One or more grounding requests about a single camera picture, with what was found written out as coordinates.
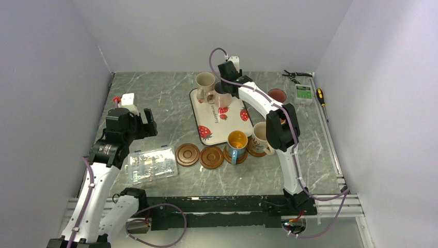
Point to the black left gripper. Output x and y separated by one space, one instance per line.
146 129

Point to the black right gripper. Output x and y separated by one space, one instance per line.
239 73

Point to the grey purple mug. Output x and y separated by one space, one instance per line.
218 96

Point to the clear plastic parts box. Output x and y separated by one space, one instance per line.
144 166

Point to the pink mug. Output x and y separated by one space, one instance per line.
278 95

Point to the brown wooden coaster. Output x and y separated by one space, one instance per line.
187 154
227 159
211 157
252 152

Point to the blue mug yellow inside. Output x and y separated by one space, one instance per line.
236 146

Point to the cream patterned mug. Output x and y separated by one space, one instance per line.
259 143

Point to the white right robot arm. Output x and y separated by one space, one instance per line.
282 137

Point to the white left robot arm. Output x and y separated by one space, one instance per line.
87 227

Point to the cream mug outside tray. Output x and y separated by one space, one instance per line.
205 83

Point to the white serving tray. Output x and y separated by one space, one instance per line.
214 124

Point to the black pliers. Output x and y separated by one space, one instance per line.
293 75

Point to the white green electronic device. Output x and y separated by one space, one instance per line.
302 94

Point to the yellow black screwdriver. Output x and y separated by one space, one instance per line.
321 100

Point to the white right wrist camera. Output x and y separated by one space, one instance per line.
236 62

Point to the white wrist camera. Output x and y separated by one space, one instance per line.
236 62
127 101

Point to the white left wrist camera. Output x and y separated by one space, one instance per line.
127 101

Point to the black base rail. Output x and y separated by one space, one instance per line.
220 211

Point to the aluminium frame rail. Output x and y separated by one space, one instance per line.
339 175

